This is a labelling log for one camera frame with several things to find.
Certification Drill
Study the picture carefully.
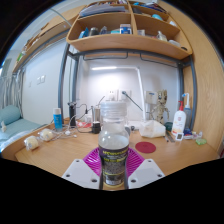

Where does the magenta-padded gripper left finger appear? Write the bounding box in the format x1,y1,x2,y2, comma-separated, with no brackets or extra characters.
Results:
61,147,102,190

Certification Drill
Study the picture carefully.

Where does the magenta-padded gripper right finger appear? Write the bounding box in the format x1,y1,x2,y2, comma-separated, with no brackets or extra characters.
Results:
126,147,166,190

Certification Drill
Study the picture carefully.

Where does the clear plastic bottle dark label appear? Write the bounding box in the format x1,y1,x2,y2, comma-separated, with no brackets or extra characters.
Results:
97,100,130,188

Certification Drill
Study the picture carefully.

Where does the flat round red coaster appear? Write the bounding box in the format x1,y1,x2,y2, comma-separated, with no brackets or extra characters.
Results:
135,141,157,154

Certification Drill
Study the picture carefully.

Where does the metal ruler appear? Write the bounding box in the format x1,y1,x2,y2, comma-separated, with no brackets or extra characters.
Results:
165,130,176,144

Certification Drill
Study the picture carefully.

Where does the white plastic bag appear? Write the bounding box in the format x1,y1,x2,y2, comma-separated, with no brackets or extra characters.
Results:
138,119,167,139

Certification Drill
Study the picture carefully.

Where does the cream round roll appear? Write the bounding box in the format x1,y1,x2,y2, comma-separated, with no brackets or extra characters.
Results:
38,128,54,142
23,135,40,151

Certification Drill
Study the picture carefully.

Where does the small black charger block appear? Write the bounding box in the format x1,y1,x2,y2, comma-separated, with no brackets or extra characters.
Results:
91,121,102,135

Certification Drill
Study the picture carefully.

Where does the blue tube bottle white cap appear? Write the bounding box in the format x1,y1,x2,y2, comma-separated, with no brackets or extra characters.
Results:
52,107,64,131

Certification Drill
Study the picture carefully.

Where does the black electric shaver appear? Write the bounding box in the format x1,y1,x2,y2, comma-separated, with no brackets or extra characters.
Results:
67,101,78,128

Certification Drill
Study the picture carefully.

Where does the white pump bottle red nozzle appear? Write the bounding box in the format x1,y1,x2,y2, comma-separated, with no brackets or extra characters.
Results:
171,100,188,136

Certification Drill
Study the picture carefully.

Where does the green sponge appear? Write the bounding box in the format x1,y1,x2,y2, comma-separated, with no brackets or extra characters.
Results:
195,137,208,146

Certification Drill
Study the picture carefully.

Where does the steel cylinder cup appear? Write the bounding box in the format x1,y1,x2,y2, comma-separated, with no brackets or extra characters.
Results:
91,105,102,124

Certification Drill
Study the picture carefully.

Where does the wooden tree creature figurine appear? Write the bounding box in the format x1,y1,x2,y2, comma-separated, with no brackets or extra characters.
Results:
149,89,171,125

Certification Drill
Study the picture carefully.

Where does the clear squeeze bottle bent spout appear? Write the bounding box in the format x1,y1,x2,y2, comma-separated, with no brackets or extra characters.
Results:
181,92,194,131

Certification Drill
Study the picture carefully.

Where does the white desk lamp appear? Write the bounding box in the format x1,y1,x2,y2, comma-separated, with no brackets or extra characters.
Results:
90,65,148,123

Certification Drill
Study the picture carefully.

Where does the teal bed with pillow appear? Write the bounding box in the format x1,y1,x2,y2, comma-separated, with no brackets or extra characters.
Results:
0,105,43,148

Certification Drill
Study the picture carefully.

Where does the wooden shelf unit with items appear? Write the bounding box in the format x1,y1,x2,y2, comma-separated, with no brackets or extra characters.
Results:
65,0,194,61

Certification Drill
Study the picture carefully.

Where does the white wall box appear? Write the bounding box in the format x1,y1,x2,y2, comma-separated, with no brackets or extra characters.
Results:
144,90,158,105

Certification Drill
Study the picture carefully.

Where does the white wall socket black plug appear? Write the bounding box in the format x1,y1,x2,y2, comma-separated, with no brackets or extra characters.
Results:
119,89,132,101

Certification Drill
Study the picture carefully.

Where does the long wooden wall shelf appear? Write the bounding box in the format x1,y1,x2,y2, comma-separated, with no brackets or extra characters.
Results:
12,6,81,73

